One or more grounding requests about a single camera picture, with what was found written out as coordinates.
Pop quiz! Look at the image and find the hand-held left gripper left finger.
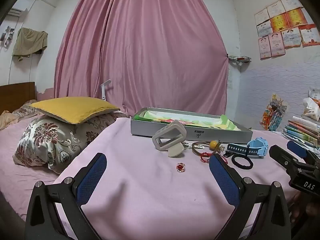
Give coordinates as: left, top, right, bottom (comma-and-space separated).
25, 152, 107, 240

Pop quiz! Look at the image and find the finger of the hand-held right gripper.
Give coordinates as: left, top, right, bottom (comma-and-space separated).
269, 145, 302, 173
287, 141, 320, 167

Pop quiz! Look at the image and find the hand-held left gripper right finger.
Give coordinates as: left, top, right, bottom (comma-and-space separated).
209, 153, 292, 240

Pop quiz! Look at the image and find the black hair tie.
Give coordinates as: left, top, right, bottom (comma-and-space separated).
231, 153, 254, 169

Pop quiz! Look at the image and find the blue wrist watch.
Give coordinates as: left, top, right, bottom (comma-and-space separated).
224, 137, 269, 159

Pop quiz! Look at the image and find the red braided bracelet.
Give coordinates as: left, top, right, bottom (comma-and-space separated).
200, 151, 213, 163

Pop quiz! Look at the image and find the brown hair tie yellow bead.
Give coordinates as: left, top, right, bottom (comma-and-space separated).
192, 140, 225, 155

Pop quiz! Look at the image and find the grey shallow box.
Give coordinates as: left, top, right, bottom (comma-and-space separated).
130, 107, 253, 144

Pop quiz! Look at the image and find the beige plastic buckle clip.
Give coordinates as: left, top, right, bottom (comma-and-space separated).
152, 120, 187, 158

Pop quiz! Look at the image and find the person's right hand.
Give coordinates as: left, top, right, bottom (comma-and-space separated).
292, 192, 320, 219

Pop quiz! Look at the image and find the stack of books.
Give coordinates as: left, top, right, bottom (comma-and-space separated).
283, 115, 320, 148

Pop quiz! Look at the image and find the white plastic bag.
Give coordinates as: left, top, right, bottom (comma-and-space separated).
302, 97, 320, 121

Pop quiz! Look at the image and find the floral satin pillow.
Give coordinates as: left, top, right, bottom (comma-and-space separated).
13, 111, 130, 174

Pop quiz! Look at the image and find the colourful painted paper sheet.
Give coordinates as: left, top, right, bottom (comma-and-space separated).
133, 109, 241, 131

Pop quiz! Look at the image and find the yellow pillow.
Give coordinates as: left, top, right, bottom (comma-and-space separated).
29, 96, 121, 125

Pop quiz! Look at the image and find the white folding lamp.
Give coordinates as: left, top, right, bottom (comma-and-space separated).
100, 79, 112, 101

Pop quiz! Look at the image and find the peach floral quilt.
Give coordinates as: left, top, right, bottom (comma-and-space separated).
0, 99, 40, 130

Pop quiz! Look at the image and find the wooden headboard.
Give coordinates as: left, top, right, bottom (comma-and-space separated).
0, 82, 37, 115

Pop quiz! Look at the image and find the pink curtain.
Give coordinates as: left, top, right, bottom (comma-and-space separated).
54, 0, 230, 118

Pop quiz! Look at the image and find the green hanging cloth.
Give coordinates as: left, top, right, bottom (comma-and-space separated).
12, 27, 48, 61

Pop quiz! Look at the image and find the colourful figure wall poster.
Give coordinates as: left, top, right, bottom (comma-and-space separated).
260, 94, 288, 132

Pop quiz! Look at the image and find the wire wall shelf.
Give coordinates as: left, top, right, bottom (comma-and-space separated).
227, 54, 252, 67

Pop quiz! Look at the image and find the group of wall certificates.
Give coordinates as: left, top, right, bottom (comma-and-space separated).
254, 0, 320, 60

